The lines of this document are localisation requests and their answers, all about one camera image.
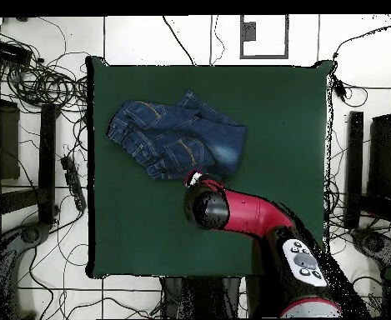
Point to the blue denim jeans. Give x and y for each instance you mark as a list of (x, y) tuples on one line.
[(168, 140)]

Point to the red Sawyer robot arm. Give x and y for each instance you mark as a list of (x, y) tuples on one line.
[(255, 210)]

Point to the dark green table cloth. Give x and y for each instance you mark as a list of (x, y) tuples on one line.
[(281, 116)]

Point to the black power strip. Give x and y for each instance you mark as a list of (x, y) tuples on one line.
[(73, 181)]

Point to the black power adapter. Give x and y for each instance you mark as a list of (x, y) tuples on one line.
[(339, 89)]

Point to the black box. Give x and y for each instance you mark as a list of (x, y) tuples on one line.
[(8, 51)]

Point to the black table frame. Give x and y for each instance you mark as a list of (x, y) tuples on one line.
[(355, 150), (46, 150)]

